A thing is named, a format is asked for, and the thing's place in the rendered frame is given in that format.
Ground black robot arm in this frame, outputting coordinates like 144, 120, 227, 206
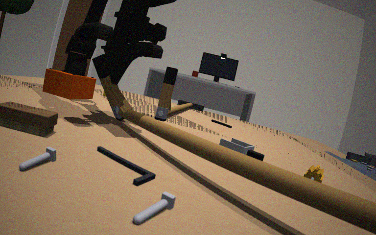
62, 0, 176, 76

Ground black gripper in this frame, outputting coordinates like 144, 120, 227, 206
78, 5, 164, 85

